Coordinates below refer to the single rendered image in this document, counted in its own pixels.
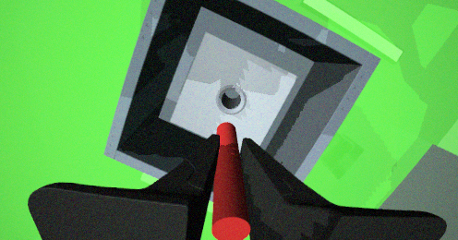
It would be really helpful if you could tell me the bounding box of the red peg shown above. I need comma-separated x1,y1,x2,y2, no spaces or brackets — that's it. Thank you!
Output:
211,122,250,240

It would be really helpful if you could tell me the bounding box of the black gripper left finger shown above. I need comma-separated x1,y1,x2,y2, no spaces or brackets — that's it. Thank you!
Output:
28,134,220,240

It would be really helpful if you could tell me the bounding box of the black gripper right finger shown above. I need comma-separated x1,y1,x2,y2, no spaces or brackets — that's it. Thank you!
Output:
240,138,447,240

